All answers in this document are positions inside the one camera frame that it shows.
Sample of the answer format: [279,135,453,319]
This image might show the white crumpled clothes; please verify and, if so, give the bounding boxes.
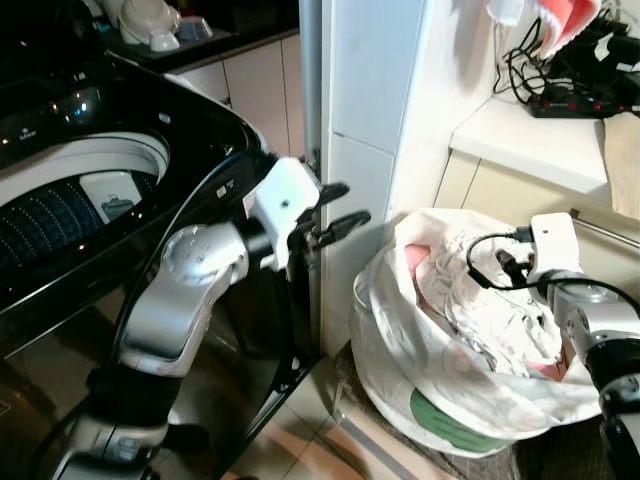
[418,224,563,379]

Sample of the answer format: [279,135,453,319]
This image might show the black top-load washing machine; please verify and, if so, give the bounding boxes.
[0,48,323,413]

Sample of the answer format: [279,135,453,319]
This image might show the pink garment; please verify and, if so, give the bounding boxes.
[403,244,433,293]

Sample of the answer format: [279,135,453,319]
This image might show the cream kitchen cabinet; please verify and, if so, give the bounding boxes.
[172,33,304,159]

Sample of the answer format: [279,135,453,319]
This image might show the beige hanging towel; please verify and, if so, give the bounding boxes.
[602,111,640,221]

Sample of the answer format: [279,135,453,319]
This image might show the white laundry bag green print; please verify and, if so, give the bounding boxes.
[349,207,613,460]

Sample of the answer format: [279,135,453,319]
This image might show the black power strip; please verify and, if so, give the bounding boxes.
[528,88,640,120]

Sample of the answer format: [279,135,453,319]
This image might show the red and white cloth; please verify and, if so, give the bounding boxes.
[528,0,603,58]

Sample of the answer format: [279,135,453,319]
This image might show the white kitchen appliance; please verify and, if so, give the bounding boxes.
[108,0,184,54]

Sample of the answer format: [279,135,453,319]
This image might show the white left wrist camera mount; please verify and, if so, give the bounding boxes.
[245,159,323,270]

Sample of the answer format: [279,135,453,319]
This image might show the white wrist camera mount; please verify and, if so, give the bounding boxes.
[245,159,323,270]
[527,212,584,288]

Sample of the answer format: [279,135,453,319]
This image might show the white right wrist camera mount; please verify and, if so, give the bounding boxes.
[527,212,584,288]

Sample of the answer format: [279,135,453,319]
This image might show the black looped wrist cable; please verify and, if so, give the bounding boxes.
[466,229,537,292]

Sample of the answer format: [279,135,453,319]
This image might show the metal drawer handle bar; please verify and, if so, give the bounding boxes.
[568,213,640,253]

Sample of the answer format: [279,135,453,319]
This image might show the grey metal door frame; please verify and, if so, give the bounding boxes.
[297,0,325,186]

